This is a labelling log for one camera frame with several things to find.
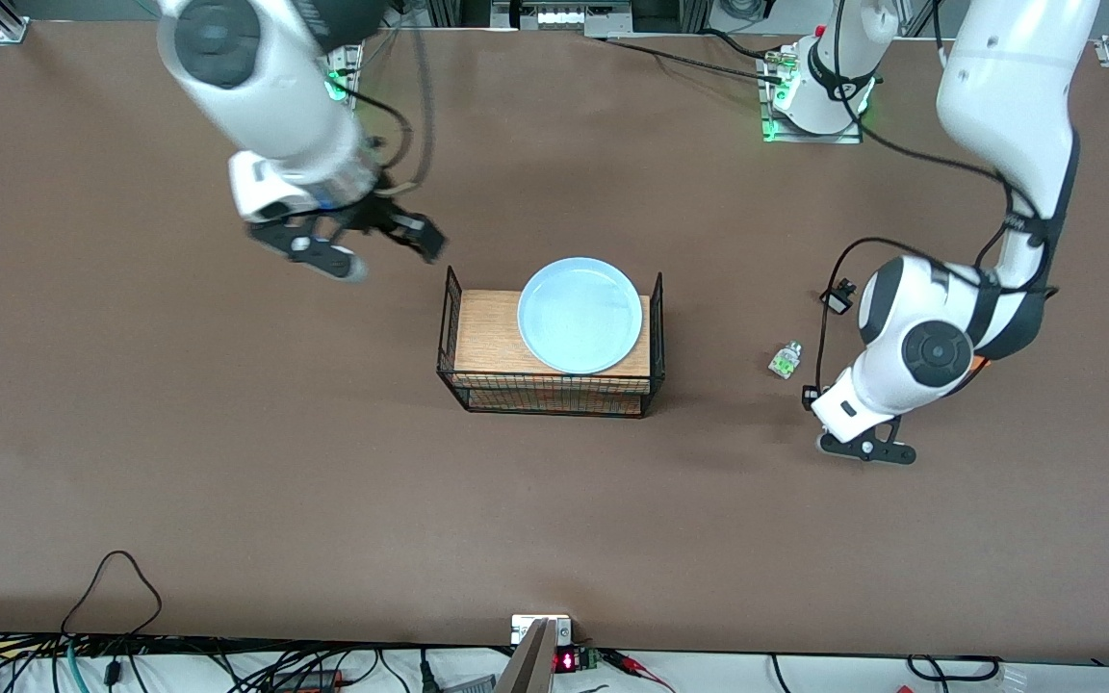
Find light blue round plate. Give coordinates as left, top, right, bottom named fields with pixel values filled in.
left=517, top=257, right=644, bottom=375

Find light wooden board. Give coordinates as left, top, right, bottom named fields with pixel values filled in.
left=454, top=290, right=653, bottom=381

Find red test clip lead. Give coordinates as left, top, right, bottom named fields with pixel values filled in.
left=609, top=652, right=677, bottom=693

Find small white box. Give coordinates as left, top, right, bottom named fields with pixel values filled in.
left=512, top=615, right=572, bottom=645

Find grey metal bar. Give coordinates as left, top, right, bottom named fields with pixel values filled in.
left=494, top=619, right=557, bottom=693

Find black power adapter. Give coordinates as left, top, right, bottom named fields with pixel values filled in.
left=271, top=669, right=345, bottom=693

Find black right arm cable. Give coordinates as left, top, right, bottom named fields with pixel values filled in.
left=328, top=0, right=438, bottom=208

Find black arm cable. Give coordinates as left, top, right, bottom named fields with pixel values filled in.
left=328, top=0, right=438, bottom=208
left=802, top=0, right=1061, bottom=410

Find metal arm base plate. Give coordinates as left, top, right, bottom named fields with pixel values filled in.
left=757, top=46, right=865, bottom=146
left=323, top=43, right=365, bottom=109

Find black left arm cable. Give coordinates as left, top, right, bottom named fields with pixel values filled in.
left=802, top=0, right=1061, bottom=410

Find black wire mesh basket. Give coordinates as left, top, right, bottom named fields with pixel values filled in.
left=436, top=266, right=666, bottom=419

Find black coiled cable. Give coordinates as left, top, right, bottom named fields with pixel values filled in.
left=905, top=654, right=1004, bottom=683

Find black cable on table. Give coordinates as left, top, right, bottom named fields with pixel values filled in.
left=601, top=37, right=782, bottom=88

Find black looped cable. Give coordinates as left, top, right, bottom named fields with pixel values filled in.
left=61, top=551, right=163, bottom=638

